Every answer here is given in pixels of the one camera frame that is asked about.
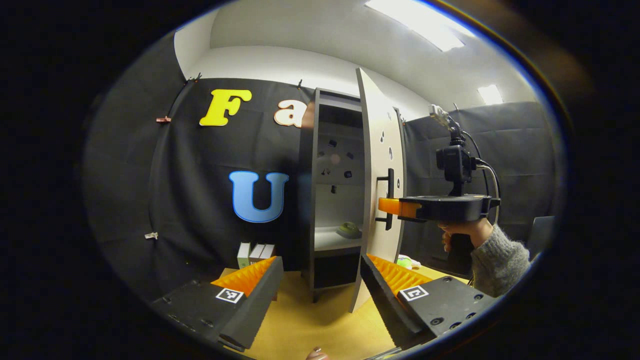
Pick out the dark grey cabinet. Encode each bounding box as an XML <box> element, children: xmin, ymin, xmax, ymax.
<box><xmin>299</xmin><ymin>87</ymin><xmax>407</xmax><ymax>303</ymax></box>

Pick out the grey cable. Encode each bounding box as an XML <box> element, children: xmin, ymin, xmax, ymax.
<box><xmin>477</xmin><ymin>162</ymin><xmax>502</xmax><ymax>226</ymax></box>

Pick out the black cable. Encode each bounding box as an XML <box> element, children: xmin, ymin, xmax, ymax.
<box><xmin>462</xmin><ymin>130</ymin><xmax>491</xmax><ymax>197</ymax></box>

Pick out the black backdrop cloth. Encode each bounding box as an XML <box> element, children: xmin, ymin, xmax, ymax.
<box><xmin>82</xmin><ymin>30</ymin><xmax>566</xmax><ymax>301</ymax></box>

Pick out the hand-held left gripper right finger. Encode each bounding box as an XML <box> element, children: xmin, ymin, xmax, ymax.
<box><xmin>359</xmin><ymin>253</ymin><xmax>501</xmax><ymax>351</ymax></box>

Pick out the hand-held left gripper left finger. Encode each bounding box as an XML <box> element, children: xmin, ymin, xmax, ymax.
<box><xmin>150</xmin><ymin>256</ymin><xmax>285</xmax><ymax>352</ymax></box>

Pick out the small ceiling light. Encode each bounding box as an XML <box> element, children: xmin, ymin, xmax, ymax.
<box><xmin>477</xmin><ymin>84</ymin><xmax>504</xmax><ymax>106</ymax></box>

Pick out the grey chair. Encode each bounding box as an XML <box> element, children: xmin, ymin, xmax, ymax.
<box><xmin>527</xmin><ymin>215</ymin><xmax>557</xmax><ymax>262</ymax></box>

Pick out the long ceiling light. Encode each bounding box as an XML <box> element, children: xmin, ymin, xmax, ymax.
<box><xmin>364</xmin><ymin>0</ymin><xmax>476</xmax><ymax>53</ymax></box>

